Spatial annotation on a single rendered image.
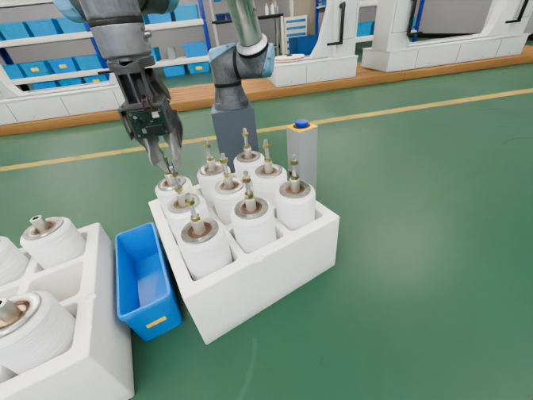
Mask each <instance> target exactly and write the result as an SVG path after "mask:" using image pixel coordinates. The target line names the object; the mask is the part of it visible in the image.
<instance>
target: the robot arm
mask: <svg viewBox="0 0 533 400"><path fill-rule="evenodd" d="M52 1H53V3H54V4H55V6H56V7H57V9H58V10H59V11H60V12H61V14H62V15H64V16H65V17H66V18H68V19H69V20H71V21H73V22H76V23H88V24H89V26H90V31H91V32H92V35H93V37H94V40H95V42H96V44H97V46H98V49H99V52H100V53H101V55H102V58H104V59H105V60H106V59H107V60H108V61H107V62H106V64H107V66H108V68H109V71H113V72H114V74H115V76H116V79H117V82H118V84H119V87H120V88H121V92H122V94H123V96H124V98H125V102H124V103H123V104H122V105H121V106H120V107H119V108H117V112H118V113H119V115H120V118H121V120H122V123H123V125H124V127H125V130H126V132H127V134H128V137H129V139H130V140H133V138H135V139H136V140H137V141H138V142H139V143H140V144H141V145H142V146H144V147H145V149H146V151H147V153H148V155H149V160H150V162H151V164H152V165H153V166H155V165H156V164H157V165H158V166H159V167H161V168H162V169H163V170H164V171H166V172H167V173H170V169H169V164H168V161H167V160H166V159H165V158H164V156H163V151H162V150H161V149H160V147H159V136H163V139H164V141H165V142H166V143H167V144H168V146H169V148H170V152H169V153H170V155H171V157H172V161H171V163H172V166H173V168H174V171H177V170H178V167H179V164H180V160H181V151H182V134H183V127H182V122H181V120H180V118H179V116H178V113H177V110H173V109H172V108H171V105H170V104H169V103H170V102H171V96H170V93H169V90H168V89H167V88H166V86H165V85H164V84H163V82H162V80H161V79H160V78H159V76H158V75H157V74H156V73H155V71H154V70H153V68H151V67H150V66H153V65H155V60H154V56H150V54H149V53H152V48H151V44H150V41H149V39H148V38H150V37H152V34H151V31H150V30H145V25H144V19H143V17H142V15H145V14H150V13H157V14H160V15H163V14H165V13H170V12H172V11H174V10H175V9H176V7H177V6H178V3H179V0H52ZM225 1H226V3H227V6H228V11H229V13H230V16H231V19H232V23H233V25H234V28H235V31H236V35H237V38H238V41H239V42H238V44H237V45H236V43H235V42H234V43H231V44H225V45H221V46H219V47H215V48H211V49H210V50H209V63H210V67H211V71H212V75H213V82H214V86H215V96H214V106H215V109H216V110H237V109H240V108H243V107H245V106H247V105H248V99H247V95H246V94H245V92H244V89H243V87H242V83H241V79H262V78H269V77H271V76H272V74H273V71H274V45H273V44H272V43H269V44H268V42H267V37H266V36H265V35H264V34H262V33H261V29H260V26H259V19H258V16H257V13H256V8H255V3H254V0H225ZM146 67H150V68H146ZM126 116H127V117H128V118H127V117H126ZM123 117H125V120H126V122H127V125H128V127H129V130H130V131H129V130H128V127H127V125H126V124H125V120H124V118H123ZM128 121H129V122H130V124H129V122H128ZM130 125H131V126H130Z"/></svg>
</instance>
